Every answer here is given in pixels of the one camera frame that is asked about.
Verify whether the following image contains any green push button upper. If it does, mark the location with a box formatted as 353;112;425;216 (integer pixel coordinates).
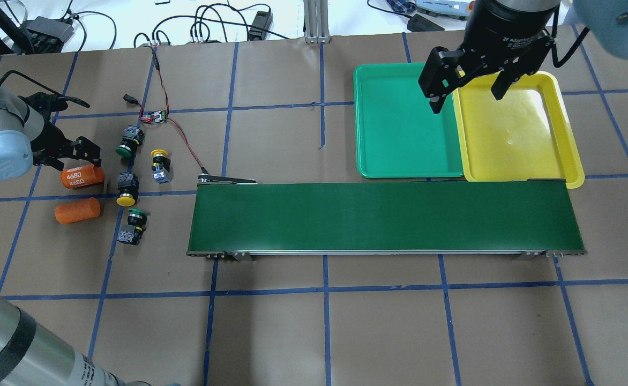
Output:
115;125;145;159

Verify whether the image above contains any green push button lower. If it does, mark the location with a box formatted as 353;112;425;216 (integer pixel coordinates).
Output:
116;208;148;245

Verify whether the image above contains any yellow push button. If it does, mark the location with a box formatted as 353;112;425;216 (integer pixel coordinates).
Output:
150;149;173;184
116;173;139;207

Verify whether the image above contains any green plastic tray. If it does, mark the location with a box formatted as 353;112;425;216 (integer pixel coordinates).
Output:
353;63;463;179

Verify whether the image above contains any small green circuit board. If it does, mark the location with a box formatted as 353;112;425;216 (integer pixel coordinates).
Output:
139;110;168;125

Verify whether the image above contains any red black conveyor cable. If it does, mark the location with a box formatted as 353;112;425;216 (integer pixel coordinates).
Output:
148;45;207;173

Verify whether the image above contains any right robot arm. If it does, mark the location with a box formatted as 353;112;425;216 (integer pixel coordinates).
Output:
418;1;628;113

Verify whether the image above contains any orange cylinder with 4680 text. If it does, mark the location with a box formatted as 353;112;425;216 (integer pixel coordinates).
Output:
60;164;105;190

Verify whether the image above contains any green push button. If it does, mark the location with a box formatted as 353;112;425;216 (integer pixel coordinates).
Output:
116;208;148;245
115;125;145;159

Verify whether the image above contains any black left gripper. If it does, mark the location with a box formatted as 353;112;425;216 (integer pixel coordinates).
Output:
19;92;102;171

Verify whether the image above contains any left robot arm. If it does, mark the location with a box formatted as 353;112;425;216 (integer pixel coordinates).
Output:
0;70;102;180

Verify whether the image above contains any plain orange cylinder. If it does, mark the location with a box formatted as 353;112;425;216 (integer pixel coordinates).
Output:
54;198;102;224

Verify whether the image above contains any aluminium frame post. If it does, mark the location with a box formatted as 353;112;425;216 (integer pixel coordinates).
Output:
303;0;331;44

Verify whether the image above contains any yellow plastic tray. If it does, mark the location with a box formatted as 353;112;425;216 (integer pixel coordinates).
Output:
452;71;585;189

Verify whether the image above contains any green conveyor belt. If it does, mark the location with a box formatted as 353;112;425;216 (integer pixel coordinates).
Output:
186;180;587;261

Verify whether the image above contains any black power adapter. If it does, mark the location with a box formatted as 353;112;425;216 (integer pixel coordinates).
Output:
247;11;273;41

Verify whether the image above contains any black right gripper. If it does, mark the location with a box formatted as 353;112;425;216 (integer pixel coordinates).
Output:
418;1;559;114

